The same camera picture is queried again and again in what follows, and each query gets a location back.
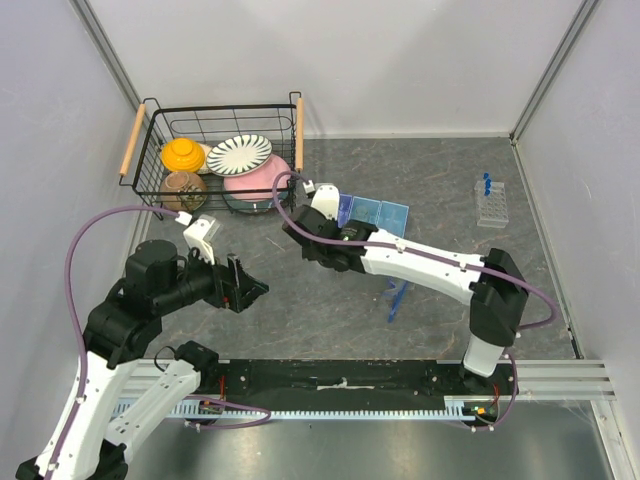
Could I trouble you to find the black wire basket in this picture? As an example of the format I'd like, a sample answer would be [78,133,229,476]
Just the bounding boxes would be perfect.
[119,91,304,214]

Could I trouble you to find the brown ceramic bowl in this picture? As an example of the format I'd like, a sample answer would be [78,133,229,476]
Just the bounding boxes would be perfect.
[159,171,207,213]

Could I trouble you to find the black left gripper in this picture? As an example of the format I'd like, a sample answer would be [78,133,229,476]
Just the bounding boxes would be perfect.
[156,240,269,313]

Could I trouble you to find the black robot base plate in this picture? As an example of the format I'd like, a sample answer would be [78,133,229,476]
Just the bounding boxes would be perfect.
[194,359,513,410]

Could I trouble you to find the clear acrylic tube rack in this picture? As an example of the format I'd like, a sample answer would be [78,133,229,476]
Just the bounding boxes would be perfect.
[474,180,509,229]

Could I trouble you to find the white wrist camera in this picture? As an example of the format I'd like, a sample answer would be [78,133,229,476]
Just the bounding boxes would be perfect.
[176,211,221,265]
[303,180,340,220]

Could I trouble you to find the pink plate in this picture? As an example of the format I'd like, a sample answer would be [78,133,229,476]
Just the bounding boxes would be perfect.
[223,154,290,202]

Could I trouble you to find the striped white plate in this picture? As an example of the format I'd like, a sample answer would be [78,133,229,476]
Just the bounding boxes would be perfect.
[207,134,273,177]

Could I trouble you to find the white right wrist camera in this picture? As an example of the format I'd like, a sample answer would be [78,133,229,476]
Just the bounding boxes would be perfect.
[303,180,340,220]

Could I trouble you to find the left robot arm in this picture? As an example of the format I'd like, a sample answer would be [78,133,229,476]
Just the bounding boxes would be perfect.
[16,240,269,479]

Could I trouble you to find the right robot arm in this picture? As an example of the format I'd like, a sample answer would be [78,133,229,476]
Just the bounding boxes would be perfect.
[283,205,529,394]

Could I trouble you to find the light blue front bin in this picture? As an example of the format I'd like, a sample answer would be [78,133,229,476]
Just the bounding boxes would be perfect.
[377,201,409,238]

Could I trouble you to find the cream bowl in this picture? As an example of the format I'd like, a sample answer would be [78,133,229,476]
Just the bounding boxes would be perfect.
[197,143,212,175]

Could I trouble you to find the yellow bowl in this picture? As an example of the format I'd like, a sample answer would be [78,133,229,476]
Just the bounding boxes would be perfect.
[161,138,206,173]

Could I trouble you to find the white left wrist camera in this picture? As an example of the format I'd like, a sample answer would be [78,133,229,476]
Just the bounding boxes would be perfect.
[176,211,221,265]

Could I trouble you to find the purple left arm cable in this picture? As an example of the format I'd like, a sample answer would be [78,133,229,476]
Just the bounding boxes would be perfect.
[47,206,184,471]

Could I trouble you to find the light blue cable duct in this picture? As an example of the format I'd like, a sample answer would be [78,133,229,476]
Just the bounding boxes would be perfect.
[167,399,498,421]

